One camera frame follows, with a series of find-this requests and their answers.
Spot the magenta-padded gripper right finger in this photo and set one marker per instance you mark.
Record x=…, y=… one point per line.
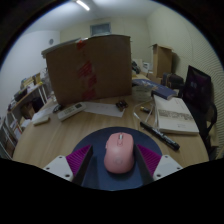
x=164, y=166

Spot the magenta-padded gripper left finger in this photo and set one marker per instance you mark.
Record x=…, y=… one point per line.
x=62, y=166

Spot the pink computer mouse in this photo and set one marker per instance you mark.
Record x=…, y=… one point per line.
x=119, y=153

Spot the dark blue round mouse pad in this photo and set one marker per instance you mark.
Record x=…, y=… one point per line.
x=100, y=140

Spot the black marker pen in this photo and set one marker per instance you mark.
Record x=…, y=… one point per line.
x=160, y=135

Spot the white book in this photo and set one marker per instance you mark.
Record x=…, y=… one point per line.
x=176, y=118

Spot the black office chair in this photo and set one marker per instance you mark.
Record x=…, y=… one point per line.
x=205, y=131

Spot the small black clip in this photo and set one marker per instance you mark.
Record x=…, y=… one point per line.
x=122, y=105
x=58, y=107

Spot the blue book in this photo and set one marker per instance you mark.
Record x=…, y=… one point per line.
x=160, y=88

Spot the large brown cardboard box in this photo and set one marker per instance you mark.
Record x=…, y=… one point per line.
x=106, y=70

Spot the small upright cardboard box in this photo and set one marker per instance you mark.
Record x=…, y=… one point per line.
x=162, y=60

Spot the grey flat boards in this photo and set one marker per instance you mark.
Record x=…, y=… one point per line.
x=60, y=48

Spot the grey door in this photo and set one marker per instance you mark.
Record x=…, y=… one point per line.
x=100, y=29

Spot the ceiling tube light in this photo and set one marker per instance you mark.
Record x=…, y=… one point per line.
x=82, y=5

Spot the long wooden wall desk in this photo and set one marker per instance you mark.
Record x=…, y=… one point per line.
x=28, y=95

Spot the round wall vent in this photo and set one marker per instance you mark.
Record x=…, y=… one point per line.
x=51, y=41

